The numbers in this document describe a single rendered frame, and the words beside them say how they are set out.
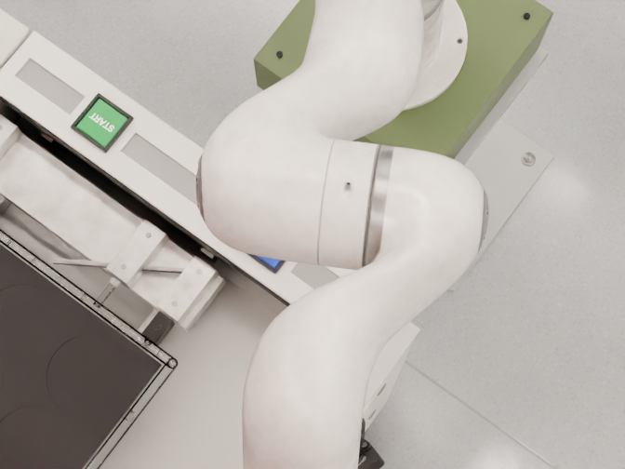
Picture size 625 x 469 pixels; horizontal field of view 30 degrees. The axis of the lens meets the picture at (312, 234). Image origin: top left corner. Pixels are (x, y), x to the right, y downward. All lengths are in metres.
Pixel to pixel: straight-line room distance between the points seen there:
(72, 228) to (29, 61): 0.22
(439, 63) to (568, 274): 1.00
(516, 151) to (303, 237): 1.62
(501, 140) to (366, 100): 1.52
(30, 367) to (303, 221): 0.67
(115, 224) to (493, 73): 0.52
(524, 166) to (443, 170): 1.58
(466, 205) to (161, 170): 0.64
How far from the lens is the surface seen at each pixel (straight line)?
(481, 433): 2.35
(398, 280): 0.85
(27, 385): 1.47
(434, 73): 1.51
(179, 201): 1.43
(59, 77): 1.51
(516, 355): 2.38
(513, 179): 2.45
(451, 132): 1.50
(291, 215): 0.87
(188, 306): 1.45
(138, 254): 1.47
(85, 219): 1.52
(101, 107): 1.48
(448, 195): 0.87
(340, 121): 0.96
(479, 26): 1.55
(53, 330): 1.48
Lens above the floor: 2.32
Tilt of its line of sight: 75 degrees down
